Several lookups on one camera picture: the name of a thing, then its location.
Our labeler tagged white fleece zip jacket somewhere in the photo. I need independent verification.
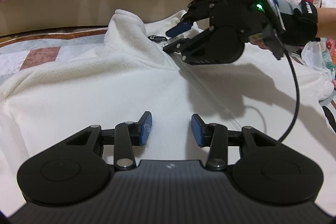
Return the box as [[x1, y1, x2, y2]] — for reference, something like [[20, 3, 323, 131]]
[[0, 9, 336, 217]]

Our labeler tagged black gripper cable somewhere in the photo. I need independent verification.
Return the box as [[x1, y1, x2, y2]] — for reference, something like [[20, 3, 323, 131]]
[[277, 50, 301, 143]]

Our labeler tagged black gloved right hand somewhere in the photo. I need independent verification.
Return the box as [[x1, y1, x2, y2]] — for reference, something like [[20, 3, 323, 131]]
[[254, 0, 321, 53]]

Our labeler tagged checkered pastel floor rug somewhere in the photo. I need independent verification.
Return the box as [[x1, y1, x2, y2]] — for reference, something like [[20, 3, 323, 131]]
[[1, 27, 107, 83]]

